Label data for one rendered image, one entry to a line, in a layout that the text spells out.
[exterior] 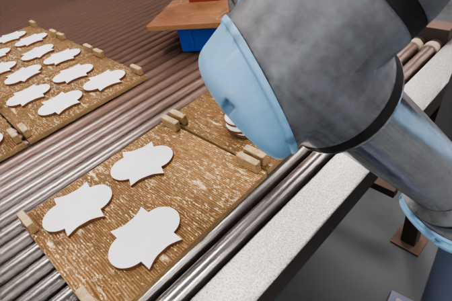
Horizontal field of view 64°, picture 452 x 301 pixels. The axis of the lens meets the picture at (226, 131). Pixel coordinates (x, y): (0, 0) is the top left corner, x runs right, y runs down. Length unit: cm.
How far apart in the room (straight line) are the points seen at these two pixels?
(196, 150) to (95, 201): 25
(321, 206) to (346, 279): 99
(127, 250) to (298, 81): 53
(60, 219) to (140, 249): 21
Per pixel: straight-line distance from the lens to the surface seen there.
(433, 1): 27
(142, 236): 72
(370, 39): 26
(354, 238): 182
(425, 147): 41
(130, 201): 80
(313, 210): 73
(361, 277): 172
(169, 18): 137
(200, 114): 97
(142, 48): 150
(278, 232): 70
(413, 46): 127
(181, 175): 81
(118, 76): 128
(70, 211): 84
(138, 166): 86
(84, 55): 156
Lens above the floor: 148
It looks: 37 degrees down
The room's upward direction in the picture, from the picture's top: 12 degrees counter-clockwise
